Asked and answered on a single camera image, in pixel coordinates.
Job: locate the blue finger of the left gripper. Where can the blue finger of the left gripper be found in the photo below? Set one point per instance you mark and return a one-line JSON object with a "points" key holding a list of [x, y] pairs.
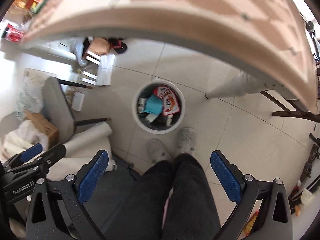
{"points": [[31, 152]]}

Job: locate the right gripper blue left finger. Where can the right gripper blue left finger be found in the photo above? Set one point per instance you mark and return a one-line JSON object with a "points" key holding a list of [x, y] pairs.
{"points": [[78, 188]]}

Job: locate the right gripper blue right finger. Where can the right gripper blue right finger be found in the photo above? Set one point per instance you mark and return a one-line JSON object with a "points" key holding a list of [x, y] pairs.
{"points": [[240, 189]]}

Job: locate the white round trash bin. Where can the white round trash bin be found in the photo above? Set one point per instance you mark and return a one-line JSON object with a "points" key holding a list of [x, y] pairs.
{"points": [[147, 109]]}

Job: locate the brown cardboard box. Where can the brown cardboard box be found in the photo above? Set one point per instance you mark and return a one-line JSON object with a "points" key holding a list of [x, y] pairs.
{"points": [[44, 126]]}

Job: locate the white rolled cloth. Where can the white rolled cloth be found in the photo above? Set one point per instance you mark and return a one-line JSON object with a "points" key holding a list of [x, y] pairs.
{"points": [[81, 149]]}

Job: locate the grey upholstered chair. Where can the grey upholstered chair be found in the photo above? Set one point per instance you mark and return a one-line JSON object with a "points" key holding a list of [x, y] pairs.
{"points": [[58, 111]]}

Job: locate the right black trouser leg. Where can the right black trouser leg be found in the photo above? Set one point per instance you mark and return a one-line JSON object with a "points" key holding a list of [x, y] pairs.
{"points": [[191, 212]]}

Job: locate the black trouser leg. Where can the black trouser leg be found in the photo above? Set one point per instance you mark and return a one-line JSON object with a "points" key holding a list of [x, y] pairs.
{"points": [[191, 212], [141, 215]]}

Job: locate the white power adapter box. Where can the white power adapter box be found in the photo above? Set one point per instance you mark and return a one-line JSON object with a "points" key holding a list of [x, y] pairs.
{"points": [[77, 102]]}

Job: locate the left black trouser leg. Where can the left black trouser leg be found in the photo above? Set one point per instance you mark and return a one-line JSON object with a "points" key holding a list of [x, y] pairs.
{"points": [[141, 215]]}

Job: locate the right grey fluffy slipper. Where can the right grey fluffy slipper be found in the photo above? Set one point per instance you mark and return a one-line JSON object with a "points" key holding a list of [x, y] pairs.
{"points": [[186, 141]]}

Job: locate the grey fluffy slipper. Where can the grey fluffy slipper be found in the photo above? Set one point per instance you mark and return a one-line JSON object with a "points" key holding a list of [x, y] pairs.
{"points": [[157, 152], [186, 141]]}

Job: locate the left grey fluffy slipper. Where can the left grey fluffy slipper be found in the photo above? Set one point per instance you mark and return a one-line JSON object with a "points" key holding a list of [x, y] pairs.
{"points": [[157, 152]]}

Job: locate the white table leg near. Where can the white table leg near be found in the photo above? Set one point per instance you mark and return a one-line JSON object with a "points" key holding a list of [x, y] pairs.
{"points": [[239, 85]]}

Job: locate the red white snack wrapper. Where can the red white snack wrapper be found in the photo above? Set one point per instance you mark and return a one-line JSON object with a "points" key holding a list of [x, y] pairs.
{"points": [[170, 102]]}

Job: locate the white flat paper sheet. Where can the white flat paper sheet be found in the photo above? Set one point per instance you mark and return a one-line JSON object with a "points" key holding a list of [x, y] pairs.
{"points": [[105, 70]]}

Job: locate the brown cardboard piece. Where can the brown cardboard piece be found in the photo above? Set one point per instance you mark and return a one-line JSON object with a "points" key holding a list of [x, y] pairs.
{"points": [[99, 46]]}

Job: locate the black red flip-flop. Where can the black red flip-flop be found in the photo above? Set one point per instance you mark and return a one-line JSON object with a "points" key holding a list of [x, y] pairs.
{"points": [[117, 45]]}

